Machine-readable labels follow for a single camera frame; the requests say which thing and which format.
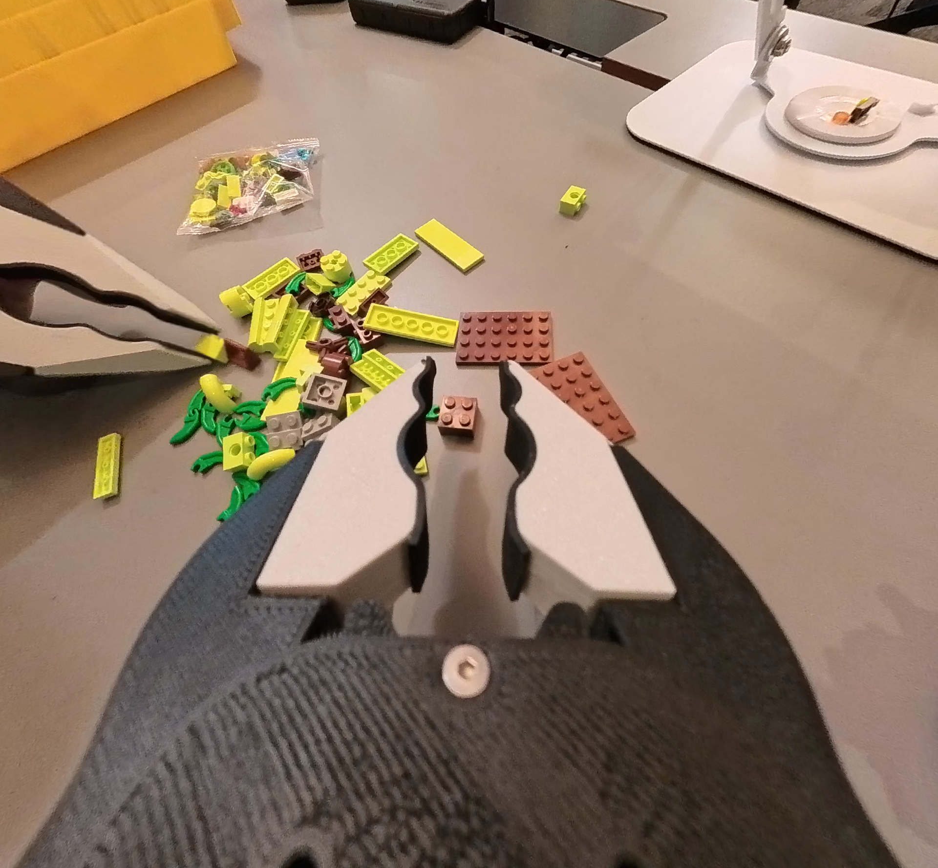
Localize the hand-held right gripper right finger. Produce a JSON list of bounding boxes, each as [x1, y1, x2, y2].
[[498, 360, 678, 640]]

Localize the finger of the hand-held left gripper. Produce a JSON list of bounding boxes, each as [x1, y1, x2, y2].
[[0, 278, 213, 380], [0, 175, 222, 336]]

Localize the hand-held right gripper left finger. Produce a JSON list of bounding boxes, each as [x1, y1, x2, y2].
[[255, 357, 441, 638]]

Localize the large brown studded plate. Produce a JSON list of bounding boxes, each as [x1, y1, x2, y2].
[[528, 351, 637, 445], [454, 309, 555, 368]]

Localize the brown two-by-two brick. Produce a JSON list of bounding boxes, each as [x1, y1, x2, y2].
[[437, 394, 482, 440]]

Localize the pile of toy bricks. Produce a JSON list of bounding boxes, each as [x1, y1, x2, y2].
[[170, 247, 460, 523]]

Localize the lime narrow strip plate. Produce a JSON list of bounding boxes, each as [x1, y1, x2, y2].
[[91, 433, 123, 502]]

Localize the small sealed bag of pieces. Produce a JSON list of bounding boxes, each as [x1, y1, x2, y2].
[[176, 139, 322, 236]]

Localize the stacked yellow storage bins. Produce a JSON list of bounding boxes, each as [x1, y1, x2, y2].
[[0, 0, 243, 174]]

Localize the lime flat tile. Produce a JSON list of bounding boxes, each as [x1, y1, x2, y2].
[[414, 217, 487, 273]]

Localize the black ribbed power brick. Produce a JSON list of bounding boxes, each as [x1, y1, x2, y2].
[[347, 0, 486, 45]]

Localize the white monitor stand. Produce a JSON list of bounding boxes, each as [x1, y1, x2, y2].
[[625, 0, 938, 259]]

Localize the small orange toy piece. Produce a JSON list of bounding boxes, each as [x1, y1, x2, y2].
[[830, 96, 882, 129]]

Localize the grey desk cable hatch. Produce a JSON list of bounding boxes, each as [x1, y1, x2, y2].
[[443, 0, 669, 69]]

